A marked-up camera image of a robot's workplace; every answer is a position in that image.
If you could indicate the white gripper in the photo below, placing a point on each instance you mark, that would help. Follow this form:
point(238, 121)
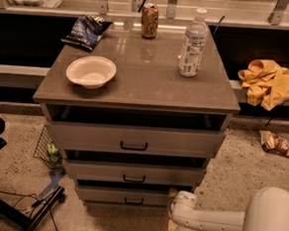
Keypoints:
point(182, 205)

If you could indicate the grey bottom drawer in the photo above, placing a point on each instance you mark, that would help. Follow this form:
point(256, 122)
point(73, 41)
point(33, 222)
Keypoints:
point(123, 195)

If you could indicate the grey drawer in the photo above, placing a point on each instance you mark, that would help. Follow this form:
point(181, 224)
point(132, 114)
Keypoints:
point(123, 195)
point(133, 173)
point(136, 139)

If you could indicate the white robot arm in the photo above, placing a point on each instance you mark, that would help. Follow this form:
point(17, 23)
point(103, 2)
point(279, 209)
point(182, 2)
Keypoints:
point(267, 210)

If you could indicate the grey top drawer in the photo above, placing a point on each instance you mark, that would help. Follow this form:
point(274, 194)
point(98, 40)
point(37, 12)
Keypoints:
point(136, 139)

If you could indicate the grey middle drawer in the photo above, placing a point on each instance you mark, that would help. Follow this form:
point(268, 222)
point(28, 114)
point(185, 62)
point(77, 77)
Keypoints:
point(133, 173)

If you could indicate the grey drawer cabinet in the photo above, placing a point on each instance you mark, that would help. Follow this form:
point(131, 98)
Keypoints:
point(147, 90)

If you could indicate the crumpled snack wrapper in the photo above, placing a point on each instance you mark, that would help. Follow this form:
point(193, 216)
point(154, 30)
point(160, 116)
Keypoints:
point(273, 144)

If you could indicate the blue tape on floor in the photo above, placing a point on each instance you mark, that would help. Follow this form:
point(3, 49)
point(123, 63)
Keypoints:
point(54, 178)

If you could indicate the green object in basket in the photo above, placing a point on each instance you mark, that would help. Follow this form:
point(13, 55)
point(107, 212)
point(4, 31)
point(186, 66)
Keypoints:
point(53, 152)

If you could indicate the yellow cloth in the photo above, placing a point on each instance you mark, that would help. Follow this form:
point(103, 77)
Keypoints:
point(266, 83)

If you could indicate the white paper bowl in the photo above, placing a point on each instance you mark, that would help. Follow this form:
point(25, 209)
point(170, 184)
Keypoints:
point(91, 72)

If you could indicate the clear plastic water bottle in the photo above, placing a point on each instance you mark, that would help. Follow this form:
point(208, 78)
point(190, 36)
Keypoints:
point(193, 44)

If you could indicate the blue chip bag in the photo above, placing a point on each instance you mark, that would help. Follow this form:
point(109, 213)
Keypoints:
point(87, 31)

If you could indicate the orange soda can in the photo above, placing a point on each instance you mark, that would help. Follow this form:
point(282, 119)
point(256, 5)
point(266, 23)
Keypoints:
point(149, 20)

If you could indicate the wire mesh basket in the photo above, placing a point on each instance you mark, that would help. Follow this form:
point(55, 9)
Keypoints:
point(41, 153)

